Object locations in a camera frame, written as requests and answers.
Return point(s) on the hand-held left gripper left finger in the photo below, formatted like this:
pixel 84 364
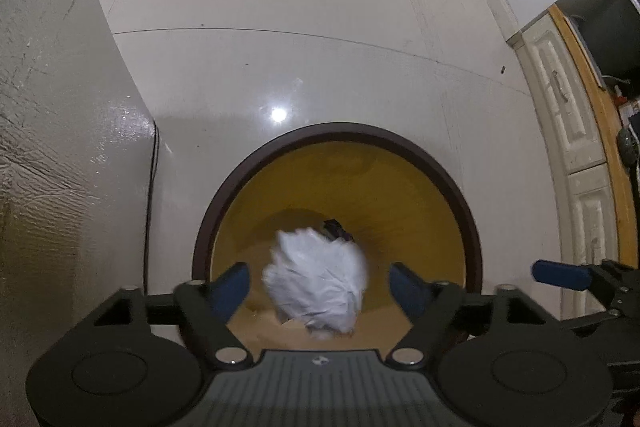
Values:
pixel 232 284

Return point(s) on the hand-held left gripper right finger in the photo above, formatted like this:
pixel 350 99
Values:
pixel 405 287

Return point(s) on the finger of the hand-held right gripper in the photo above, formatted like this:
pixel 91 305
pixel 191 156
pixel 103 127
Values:
pixel 560 274
pixel 590 324

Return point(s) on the white paper ball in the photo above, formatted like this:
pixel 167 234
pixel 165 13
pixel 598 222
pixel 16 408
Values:
pixel 315 277

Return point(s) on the black crumpled wrapper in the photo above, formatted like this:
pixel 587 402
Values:
pixel 336 227

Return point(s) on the black round object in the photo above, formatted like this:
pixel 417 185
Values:
pixel 625 141

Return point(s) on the white cabinet with wooden top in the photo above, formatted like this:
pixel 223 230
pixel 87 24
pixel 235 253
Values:
pixel 565 107

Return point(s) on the foil-covered table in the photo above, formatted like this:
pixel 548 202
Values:
pixel 60 157

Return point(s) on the dark bin with white liner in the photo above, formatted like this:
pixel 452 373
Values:
pixel 617 37

